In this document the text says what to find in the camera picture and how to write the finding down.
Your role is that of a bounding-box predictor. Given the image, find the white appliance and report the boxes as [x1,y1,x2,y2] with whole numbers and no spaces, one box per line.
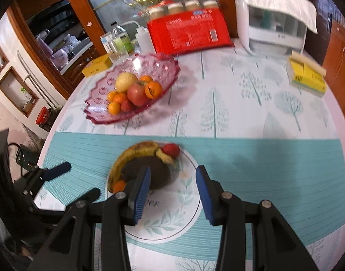
[235,0,307,56]

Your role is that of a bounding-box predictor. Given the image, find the red lychee front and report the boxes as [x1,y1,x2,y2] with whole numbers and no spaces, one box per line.
[120,99,135,113]

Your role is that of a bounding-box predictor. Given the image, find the spotted banana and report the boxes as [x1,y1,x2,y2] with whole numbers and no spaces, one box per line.
[107,141,177,193]

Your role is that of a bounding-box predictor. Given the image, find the clear plastic bottle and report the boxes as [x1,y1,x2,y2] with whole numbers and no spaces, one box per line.
[110,21,134,54]

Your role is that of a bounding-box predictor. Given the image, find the red container on floor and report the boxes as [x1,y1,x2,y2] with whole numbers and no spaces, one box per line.
[35,106,50,126]

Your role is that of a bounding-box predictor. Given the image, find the red apple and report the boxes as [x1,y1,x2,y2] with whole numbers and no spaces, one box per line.
[127,81,149,106]

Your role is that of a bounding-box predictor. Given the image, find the yellow box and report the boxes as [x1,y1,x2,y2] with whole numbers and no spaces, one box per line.
[82,54,113,78]
[286,51,327,96]

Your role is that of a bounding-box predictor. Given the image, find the pink glass fruit bowl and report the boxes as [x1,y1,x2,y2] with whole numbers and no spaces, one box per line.
[84,54,180,124]

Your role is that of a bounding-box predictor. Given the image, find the red snack package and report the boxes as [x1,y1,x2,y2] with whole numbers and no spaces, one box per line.
[147,9,232,55]

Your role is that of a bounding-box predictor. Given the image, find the jar pack behind package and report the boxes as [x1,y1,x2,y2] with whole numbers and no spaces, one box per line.
[138,0,221,21]

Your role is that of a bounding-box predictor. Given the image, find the white printed plate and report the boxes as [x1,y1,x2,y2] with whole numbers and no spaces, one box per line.
[125,149,202,244]

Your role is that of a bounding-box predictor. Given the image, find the drinking glass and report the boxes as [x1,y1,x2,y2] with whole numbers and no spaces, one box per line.
[109,41,129,65]

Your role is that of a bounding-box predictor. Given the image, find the tree print tablecloth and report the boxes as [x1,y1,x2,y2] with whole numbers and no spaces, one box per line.
[36,45,345,270]

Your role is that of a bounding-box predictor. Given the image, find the red strawberry behind banana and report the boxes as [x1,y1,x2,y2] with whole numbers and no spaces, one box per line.
[161,143,180,159]

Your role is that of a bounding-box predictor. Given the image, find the wooden cabinet right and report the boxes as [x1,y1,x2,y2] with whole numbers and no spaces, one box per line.
[322,21,345,117]

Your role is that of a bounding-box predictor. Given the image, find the yellow box left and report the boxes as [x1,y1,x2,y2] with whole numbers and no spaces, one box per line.
[82,54,113,78]

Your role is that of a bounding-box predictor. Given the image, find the dark avocado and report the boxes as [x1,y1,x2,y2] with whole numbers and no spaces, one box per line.
[121,156,171,190]

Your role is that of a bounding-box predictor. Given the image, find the large orange front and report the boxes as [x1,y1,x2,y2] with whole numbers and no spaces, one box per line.
[112,92,127,104]

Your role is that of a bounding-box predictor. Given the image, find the small orange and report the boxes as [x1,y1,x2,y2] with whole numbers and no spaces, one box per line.
[139,75,153,83]
[108,102,121,116]
[108,91,118,102]

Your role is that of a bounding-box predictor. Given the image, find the yellow box right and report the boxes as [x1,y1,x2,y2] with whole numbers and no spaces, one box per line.
[286,51,327,96]

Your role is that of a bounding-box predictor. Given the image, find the yellow pear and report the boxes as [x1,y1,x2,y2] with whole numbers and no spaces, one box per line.
[115,72,138,93]

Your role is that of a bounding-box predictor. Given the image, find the white blue carton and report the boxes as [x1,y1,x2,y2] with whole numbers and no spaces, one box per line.
[100,31,114,53]

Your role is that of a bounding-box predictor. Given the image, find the white squeeze bottle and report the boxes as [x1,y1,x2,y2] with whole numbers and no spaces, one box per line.
[122,20,156,54]

